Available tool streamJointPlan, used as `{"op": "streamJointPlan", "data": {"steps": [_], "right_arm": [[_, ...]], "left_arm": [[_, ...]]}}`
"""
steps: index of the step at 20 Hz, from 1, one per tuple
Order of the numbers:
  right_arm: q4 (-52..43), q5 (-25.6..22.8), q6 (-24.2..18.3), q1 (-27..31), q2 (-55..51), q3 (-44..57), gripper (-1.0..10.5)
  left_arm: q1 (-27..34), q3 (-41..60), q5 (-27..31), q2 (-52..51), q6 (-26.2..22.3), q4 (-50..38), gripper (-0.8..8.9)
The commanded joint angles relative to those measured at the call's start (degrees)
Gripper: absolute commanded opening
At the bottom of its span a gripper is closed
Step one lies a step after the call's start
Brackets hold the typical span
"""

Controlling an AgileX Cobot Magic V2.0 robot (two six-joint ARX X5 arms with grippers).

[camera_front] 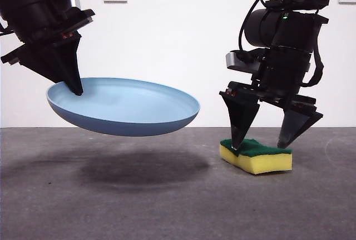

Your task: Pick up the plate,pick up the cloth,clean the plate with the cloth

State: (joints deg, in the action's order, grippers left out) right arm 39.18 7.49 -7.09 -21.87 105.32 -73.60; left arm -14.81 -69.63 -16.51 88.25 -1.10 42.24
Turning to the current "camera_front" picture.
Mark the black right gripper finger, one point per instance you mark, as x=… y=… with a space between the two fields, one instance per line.
x=240 y=115
x=297 y=124

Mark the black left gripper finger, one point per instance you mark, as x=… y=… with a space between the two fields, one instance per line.
x=71 y=67
x=41 y=59

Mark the yellow sponge with green pad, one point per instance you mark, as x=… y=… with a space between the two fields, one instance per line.
x=264 y=163

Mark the light blue round plate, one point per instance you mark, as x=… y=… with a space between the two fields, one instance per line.
x=133 y=106

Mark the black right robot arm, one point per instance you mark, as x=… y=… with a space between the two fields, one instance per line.
x=292 y=29

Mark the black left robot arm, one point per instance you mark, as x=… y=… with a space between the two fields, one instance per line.
x=27 y=9

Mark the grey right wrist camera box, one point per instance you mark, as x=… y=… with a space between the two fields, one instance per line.
x=236 y=63

